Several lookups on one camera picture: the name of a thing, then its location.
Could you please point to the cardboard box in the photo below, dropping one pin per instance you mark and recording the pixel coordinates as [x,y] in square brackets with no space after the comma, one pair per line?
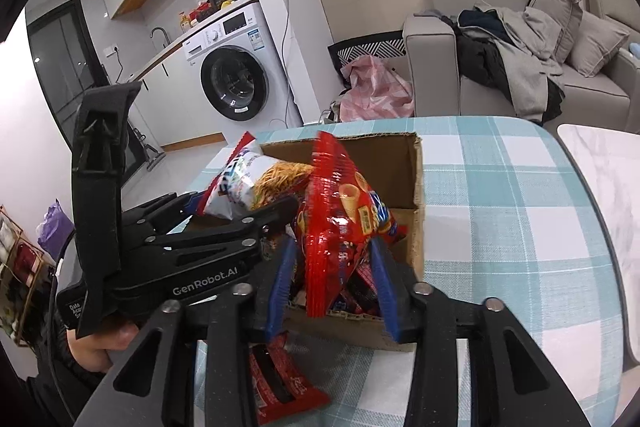
[400,177]

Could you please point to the white kitchen counter cabinet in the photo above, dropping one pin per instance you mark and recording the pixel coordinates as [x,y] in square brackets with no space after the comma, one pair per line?
[175,107]

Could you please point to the dark glass door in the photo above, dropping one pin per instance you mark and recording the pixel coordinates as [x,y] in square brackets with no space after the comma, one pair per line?
[55,57]

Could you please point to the light blue cushion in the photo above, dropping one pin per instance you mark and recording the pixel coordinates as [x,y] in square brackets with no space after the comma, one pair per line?
[632,52]

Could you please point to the small red snack packet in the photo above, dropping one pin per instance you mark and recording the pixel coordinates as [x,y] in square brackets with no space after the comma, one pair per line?
[280,377]

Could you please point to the red container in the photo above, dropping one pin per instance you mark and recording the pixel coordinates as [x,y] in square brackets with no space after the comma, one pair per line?
[200,10]

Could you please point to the beige sofa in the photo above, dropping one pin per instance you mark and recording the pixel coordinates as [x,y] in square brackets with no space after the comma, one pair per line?
[430,72]

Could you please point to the grey coat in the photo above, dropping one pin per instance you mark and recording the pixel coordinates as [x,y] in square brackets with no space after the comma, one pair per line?
[525,67]

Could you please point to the black patterned basket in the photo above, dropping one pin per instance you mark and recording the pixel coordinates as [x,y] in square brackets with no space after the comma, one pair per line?
[370,46]

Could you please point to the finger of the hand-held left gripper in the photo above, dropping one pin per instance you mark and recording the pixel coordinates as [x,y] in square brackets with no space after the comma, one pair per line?
[187,202]
[270,213]

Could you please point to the kitchen faucet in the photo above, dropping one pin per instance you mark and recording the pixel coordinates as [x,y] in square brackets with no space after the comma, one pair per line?
[162,34]

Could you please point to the floor mop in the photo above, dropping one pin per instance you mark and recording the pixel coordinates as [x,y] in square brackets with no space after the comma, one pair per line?
[150,152]

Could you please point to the wooden storage rack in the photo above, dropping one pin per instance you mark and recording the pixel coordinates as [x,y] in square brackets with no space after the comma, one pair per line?
[22,267]

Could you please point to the white red noodle snack bag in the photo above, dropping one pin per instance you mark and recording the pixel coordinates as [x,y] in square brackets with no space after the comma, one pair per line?
[240,187]

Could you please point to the teal checked tablecloth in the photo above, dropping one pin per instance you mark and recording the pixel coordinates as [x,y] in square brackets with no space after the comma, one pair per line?
[500,217]

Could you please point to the white marble table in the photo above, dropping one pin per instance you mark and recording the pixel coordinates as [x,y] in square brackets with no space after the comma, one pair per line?
[610,167]

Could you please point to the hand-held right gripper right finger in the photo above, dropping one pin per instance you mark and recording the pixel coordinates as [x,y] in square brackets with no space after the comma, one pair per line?
[386,287]

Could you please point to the person's left hand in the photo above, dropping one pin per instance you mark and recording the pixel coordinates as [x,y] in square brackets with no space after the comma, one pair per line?
[95,349]

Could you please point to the large red snack bag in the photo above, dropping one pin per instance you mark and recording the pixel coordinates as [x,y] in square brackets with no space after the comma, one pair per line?
[330,217]

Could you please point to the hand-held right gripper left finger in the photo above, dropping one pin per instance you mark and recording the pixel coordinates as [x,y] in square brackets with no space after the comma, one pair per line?
[282,287]

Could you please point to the dark jacket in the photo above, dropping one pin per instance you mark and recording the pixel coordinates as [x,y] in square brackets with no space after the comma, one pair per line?
[477,57]

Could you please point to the white washing machine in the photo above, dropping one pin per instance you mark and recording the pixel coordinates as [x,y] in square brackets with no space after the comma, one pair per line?
[235,82]

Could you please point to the pink plastic bag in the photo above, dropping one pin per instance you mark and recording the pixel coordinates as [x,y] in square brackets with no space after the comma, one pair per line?
[375,92]

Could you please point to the wall outlet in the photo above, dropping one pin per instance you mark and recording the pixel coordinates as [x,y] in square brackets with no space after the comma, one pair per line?
[110,52]

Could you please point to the grey sofa pillow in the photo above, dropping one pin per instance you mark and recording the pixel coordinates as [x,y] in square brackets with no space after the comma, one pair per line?
[557,22]
[597,44]

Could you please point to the person's left forearm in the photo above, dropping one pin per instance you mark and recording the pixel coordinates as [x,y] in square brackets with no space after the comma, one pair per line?
[55,387]

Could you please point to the yellow bottle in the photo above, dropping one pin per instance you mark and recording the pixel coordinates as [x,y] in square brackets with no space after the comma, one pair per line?
[185,22]

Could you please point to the purple plastic bag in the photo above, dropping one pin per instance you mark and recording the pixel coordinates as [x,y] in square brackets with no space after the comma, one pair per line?
[55,227]

